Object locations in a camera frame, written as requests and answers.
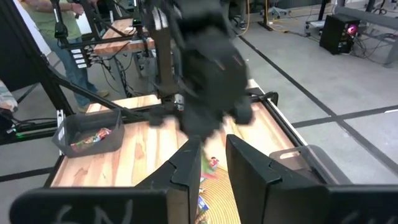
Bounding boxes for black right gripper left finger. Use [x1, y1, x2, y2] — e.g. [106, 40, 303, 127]
[9, 135, 202, 224]

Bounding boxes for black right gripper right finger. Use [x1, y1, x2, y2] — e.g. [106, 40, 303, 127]
[226, 134, 398, 224]

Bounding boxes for blue granola bar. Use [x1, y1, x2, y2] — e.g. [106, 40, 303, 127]
[197, 195, 210, 216]

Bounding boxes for green red granola bar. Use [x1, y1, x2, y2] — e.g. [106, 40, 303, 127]
[200, 149, 220, 180]
[70, 127, 113, 153]

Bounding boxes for round woven straw placemat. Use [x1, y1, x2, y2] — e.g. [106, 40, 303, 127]
[195, 166, 243, 224]

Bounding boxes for dark grey plastic bin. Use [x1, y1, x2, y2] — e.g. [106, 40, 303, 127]
[269, 144, 353, 185]
[52, 108, 126, 159]

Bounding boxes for wooden workbench table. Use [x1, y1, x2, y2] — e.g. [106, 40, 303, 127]
[92, 17, 156, 57]

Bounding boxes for black power strip white labels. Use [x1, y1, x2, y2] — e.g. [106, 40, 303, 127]
[70, 46, 90, 70]

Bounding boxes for computer tower with pink light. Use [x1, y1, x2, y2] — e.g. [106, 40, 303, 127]
[319, 14, 361, 56]

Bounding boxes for black device with green light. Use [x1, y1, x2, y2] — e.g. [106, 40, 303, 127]
[0, 108, 60, 146]

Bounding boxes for grey bench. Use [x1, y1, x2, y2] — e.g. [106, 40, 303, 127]
[334, 5, 398, 68]

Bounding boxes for person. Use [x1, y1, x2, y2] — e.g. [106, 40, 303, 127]
[18, 0, 110, 113]

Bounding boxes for silver clamp with red handle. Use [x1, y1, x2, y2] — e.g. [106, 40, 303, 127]
[172, 93, 187, 112]

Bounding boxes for black aluminium rig frame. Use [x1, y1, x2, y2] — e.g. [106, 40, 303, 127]
[0, 0, 308, 189]

